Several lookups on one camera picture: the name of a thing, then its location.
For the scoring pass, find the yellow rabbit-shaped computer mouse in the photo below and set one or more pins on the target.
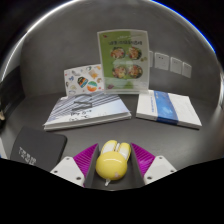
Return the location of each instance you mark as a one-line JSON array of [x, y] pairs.
[[111, 165]]

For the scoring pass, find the white book with blue band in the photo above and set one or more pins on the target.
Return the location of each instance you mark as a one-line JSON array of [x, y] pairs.
[[166, 107]]

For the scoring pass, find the black mouse pad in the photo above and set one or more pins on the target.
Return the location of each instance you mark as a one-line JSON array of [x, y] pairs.
[[38, 145]]

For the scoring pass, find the green menu sign acrylic stand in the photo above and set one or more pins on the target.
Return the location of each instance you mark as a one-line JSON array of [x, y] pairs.
[[124, 60]]

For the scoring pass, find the white sticker sheet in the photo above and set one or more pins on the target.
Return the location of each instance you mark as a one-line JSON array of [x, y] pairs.
[[83, 79]]

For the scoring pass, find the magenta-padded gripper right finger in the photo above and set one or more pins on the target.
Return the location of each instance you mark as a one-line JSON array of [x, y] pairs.
[[146, 161]]

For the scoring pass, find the grey striped cover book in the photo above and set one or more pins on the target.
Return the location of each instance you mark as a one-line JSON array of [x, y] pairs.
[[90, 110]]

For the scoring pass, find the white wall sockets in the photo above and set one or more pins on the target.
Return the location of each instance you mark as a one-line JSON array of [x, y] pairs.
[[168, 63]]

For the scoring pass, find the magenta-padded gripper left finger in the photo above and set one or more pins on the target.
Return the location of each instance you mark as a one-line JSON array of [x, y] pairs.
[[83, 159]]

